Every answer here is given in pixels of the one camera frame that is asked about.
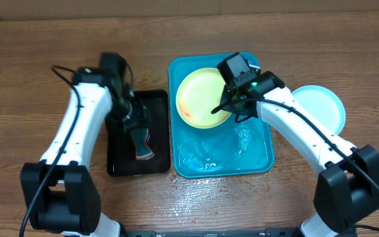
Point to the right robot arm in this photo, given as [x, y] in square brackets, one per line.
[347, 189]

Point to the black plastic tray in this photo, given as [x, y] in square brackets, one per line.
[121, 151]

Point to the green and orange sponge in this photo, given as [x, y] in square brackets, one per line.
[140, 137]

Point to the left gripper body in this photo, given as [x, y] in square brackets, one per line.
[132, 112]

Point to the green plate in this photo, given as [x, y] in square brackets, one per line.
[197, 95]

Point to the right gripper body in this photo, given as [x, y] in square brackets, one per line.
[229, 103]

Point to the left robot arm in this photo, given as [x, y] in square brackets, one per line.
[60, 194]

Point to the teal plastic tray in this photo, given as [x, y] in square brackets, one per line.
[225, 150]

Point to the light blue plate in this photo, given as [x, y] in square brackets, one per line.
[322, 104]

